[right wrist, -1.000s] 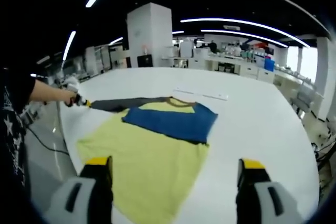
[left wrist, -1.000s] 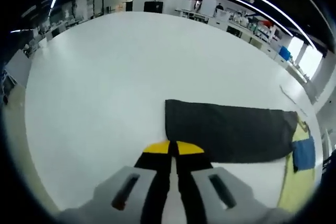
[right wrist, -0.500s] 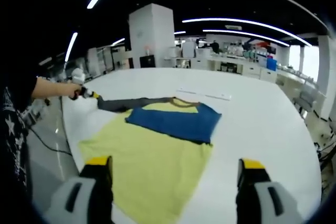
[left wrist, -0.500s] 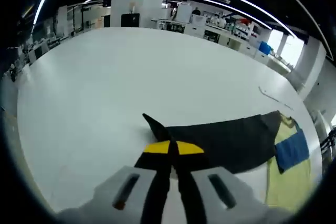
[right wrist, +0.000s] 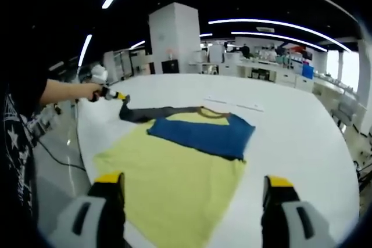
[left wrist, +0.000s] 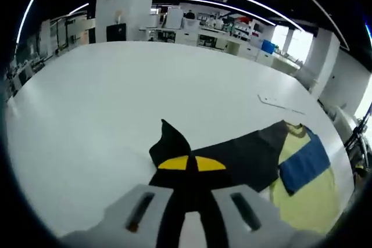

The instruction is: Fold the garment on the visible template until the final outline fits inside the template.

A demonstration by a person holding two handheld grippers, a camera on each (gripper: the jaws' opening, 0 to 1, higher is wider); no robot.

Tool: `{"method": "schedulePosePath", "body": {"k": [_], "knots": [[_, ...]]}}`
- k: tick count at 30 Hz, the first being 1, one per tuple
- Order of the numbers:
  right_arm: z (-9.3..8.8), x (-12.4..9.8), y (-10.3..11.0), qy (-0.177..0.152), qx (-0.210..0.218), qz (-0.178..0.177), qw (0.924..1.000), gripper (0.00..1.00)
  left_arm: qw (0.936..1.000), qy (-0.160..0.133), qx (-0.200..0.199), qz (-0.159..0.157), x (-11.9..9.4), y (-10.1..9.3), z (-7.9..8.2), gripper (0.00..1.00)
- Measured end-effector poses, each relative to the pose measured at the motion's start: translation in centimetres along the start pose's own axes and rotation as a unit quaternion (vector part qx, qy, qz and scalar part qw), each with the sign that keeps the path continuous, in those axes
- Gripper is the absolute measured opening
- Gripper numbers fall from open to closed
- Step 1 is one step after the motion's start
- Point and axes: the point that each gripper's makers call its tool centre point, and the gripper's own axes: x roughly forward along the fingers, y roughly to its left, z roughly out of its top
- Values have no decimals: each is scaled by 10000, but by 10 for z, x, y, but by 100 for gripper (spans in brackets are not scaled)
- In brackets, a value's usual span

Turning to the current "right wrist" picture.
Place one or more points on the blue plastic bin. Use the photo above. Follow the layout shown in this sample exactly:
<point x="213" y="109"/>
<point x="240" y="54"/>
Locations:
<point x="308" y="71"/>

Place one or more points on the grey mesh office chair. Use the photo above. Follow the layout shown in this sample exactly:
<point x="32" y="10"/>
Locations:
<point x="344" y="114"/>

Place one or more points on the person's printed shirt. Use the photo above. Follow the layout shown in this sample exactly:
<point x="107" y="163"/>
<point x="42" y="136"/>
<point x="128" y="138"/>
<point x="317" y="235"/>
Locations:
<point x="17" y="149"/>

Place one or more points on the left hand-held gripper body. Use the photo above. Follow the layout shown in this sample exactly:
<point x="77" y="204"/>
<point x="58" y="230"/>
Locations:
<point x="100" y="78"/>

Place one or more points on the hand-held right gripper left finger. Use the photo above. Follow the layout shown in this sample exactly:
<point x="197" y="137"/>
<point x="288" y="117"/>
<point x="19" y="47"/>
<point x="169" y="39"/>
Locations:
<point x="87" y="213"/>

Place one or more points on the black cabinet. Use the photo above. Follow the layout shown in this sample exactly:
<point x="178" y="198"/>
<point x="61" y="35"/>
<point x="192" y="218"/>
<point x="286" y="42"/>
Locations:
<point x="170" y="66"/>

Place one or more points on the yellow garment with dark sleeves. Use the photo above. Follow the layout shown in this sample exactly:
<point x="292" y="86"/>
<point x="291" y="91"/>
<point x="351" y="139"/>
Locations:
<point x="174" y="158"/>

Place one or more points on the person's left hand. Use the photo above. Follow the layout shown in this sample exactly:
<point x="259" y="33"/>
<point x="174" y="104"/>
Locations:
<point x="93" y="91"/>

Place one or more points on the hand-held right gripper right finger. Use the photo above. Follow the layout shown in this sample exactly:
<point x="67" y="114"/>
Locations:
<point x="296" y="216"/>

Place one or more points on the white cabinet row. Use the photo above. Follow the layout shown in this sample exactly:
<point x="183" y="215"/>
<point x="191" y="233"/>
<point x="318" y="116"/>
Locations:
<point x="255" y="72"/>

